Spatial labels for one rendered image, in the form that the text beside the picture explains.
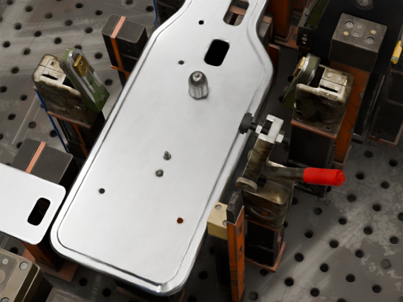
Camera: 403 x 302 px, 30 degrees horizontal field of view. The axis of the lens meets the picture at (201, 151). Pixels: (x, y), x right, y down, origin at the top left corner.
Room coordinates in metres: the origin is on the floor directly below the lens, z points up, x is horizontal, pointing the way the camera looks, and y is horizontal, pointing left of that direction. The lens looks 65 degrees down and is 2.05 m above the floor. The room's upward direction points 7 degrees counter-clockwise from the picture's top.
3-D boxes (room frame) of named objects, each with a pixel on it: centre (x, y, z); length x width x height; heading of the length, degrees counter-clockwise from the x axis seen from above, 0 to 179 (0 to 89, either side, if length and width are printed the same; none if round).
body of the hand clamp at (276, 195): (0.41, -0.09, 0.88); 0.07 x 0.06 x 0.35; 61
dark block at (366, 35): (0.60, -0.25, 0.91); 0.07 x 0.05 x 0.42; 61
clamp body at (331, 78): (0.55, -0.20, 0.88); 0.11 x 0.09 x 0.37; 61
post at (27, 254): (0.46, 0.30, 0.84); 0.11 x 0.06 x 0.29; 61
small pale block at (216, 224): (0.36, -0.02, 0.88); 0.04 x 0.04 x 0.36; 61
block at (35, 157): (0.52, 0.25, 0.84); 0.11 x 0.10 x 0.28; 61
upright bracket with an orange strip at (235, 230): (0.33, -0.03, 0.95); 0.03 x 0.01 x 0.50; 151
